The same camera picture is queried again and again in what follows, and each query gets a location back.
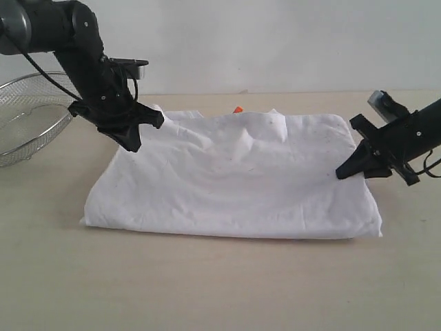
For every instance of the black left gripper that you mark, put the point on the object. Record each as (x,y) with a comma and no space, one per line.
(106,100)

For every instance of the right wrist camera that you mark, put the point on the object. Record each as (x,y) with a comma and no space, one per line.
(386,107)

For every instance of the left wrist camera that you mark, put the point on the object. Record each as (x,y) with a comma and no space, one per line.
(133,68)

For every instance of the metal mesh basket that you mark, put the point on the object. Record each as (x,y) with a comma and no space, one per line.
(33,113)

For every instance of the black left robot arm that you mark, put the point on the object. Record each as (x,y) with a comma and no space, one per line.
(70,31)

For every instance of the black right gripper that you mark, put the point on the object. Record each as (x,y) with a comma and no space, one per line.
(388,149)

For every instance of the white t-shirt red print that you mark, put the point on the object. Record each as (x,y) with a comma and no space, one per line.
(248,175)

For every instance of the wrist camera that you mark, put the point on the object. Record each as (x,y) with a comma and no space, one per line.
(386,107)
(133,68)

